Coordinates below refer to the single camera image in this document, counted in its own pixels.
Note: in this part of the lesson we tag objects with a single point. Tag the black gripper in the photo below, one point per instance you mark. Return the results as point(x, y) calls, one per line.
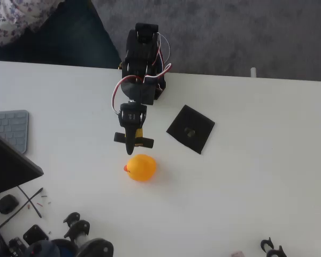
point(130, 118)

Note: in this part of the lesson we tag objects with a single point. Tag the black square foam pad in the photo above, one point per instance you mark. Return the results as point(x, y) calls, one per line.
point(180, 124)

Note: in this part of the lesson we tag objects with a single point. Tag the black square mounting plate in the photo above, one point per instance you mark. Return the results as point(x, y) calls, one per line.
point(35, 234)

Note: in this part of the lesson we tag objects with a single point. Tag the white post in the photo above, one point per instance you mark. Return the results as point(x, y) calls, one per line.
point(253, 72)

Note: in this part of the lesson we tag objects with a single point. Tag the person's legs in dark jeans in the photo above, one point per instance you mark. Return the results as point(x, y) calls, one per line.
point(75, 40)

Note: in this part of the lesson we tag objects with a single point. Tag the black camera bar on gripper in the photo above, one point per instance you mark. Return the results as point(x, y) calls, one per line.
point(149, 143)

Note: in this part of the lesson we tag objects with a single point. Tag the small black pouch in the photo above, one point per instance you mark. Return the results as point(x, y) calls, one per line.
point(7, 204)

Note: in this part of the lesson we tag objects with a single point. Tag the small gold controller board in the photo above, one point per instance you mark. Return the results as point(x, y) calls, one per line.
point(121, 66)

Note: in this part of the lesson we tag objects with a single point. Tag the black electronics module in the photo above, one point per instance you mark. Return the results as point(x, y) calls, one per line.
point(16, 246)

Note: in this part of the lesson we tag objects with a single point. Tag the grey keyboard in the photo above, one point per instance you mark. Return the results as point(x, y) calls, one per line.
point(9, 128)

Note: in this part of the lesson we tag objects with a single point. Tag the black laptop screen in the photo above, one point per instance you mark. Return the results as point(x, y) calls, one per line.
point(8, 166)

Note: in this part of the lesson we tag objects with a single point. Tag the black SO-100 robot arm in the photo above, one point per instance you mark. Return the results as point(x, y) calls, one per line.
point(140, 53)

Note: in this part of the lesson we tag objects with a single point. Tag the yellow rubber duck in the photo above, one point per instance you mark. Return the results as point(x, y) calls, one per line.
point(141, 168)

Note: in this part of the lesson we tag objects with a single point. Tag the forearm in floral sleeve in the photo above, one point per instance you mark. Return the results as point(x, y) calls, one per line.
point(18, 21)

